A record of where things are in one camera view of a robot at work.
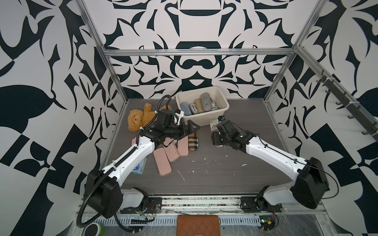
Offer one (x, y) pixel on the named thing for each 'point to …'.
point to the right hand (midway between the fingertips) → (215, 134)
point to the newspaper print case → (213, 106)
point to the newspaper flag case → (193, 108)
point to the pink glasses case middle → (172, 149)
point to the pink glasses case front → (162, 162)
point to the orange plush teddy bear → (138, 119)
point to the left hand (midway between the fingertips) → (194, 127)
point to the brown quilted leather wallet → (198, 225)
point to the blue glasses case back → (185, 108)
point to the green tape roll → (94, 229)
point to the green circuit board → (267, 222)
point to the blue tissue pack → (139, 169)
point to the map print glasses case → (213, 122)
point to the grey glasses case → (206, 101)
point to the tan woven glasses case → (199, 103)
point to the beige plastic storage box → (189, 96)
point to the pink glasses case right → (183, 146)
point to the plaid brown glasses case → (193, 142)
